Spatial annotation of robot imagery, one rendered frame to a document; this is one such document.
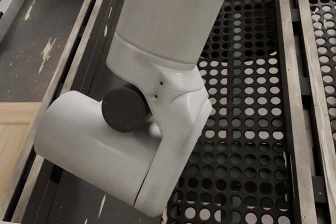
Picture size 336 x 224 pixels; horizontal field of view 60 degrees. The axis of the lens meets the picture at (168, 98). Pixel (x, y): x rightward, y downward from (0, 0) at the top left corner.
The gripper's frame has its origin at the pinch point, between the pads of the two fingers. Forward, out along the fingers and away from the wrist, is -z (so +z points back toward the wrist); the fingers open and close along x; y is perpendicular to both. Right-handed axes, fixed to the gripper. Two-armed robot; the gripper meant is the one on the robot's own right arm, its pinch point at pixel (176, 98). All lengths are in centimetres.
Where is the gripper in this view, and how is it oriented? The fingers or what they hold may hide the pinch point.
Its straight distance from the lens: 47.3
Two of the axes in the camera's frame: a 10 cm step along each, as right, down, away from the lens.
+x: -0.6, -9.8, -1.9
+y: -9.7, 0.1, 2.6
